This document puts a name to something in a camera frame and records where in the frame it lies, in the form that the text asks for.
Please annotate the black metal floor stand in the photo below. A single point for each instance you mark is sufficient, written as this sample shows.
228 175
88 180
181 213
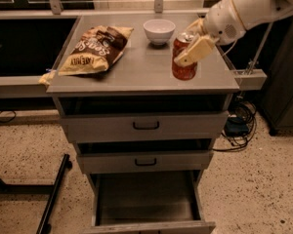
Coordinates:
51 190

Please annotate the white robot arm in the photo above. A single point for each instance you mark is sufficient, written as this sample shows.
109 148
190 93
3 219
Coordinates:
255 12

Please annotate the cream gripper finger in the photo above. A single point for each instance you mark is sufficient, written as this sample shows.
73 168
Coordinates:
199 48
196 27

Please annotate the white ceramic bowl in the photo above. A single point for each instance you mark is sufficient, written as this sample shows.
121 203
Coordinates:
159 31

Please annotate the dark grey cabinet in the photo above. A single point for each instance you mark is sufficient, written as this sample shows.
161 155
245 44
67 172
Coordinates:
276 103

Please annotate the brown yellow chip bag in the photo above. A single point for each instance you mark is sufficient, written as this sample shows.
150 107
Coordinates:
98 49

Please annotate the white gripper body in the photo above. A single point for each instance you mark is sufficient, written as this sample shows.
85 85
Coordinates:
222 23

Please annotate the red coke can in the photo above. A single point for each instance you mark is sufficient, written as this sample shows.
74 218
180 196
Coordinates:
182 67

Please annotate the grey drawer cabinet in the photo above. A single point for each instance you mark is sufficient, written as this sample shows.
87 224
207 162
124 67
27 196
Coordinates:
142 71

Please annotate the top grey drawer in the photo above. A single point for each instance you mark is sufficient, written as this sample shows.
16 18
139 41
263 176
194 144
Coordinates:
108 119

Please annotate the grey drawer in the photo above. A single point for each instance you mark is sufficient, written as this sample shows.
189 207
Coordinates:
144 156
148 203
108 119

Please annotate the bottom grey drawer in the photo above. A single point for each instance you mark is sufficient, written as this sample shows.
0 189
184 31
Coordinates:
148 203

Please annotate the middle grey drawer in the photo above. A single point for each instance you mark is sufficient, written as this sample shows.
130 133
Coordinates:
144 156

